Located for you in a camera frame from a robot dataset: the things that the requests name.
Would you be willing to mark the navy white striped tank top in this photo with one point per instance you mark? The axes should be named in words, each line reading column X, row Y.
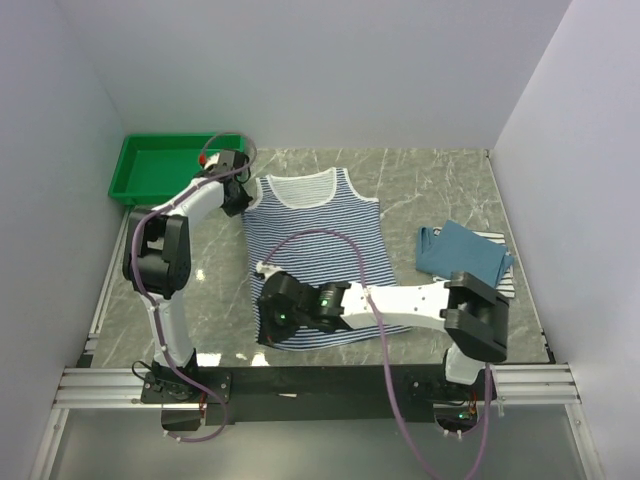
column 318, row 228

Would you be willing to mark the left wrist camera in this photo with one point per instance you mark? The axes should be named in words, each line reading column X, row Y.
column 209, row 163

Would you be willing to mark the black base beam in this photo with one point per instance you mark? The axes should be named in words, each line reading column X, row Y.
column 306, row 393

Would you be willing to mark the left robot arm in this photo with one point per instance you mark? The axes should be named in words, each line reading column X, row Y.
column 158, row 259

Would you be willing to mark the aluminium rail frame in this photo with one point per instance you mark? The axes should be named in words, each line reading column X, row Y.
column 99, row 429

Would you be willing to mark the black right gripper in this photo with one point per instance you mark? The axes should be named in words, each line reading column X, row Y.
column 270, row 334

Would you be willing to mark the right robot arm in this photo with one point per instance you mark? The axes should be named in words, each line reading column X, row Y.
column 474, row 315

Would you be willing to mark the teal tank top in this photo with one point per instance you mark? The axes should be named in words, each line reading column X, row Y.
column 460, row 255

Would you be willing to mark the black white striped tank top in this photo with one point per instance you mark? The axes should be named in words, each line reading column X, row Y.
column 505, row 280

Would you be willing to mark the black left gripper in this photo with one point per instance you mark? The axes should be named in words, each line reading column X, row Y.
column 234, row 209

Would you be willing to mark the green plastic bin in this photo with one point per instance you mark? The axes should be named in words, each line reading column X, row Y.
column 152, row 168

